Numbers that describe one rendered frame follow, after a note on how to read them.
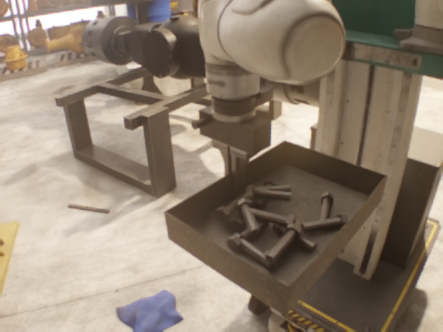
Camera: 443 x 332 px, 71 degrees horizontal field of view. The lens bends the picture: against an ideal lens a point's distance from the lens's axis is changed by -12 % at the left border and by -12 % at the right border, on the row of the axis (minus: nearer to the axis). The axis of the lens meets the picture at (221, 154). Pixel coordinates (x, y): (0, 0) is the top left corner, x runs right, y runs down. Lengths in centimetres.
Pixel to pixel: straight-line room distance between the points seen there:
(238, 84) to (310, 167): 30
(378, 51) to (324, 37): 59
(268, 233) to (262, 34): 35
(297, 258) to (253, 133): 21
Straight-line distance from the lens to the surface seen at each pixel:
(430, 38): 91
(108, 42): 395
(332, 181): 75
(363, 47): 95
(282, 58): 36
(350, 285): 153
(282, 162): 80
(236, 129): 58
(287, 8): 36
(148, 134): 232
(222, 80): 55
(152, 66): 313
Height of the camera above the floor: 144
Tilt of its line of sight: 28 degrees down
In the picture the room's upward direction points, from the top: 2 degrees counter-clockwise
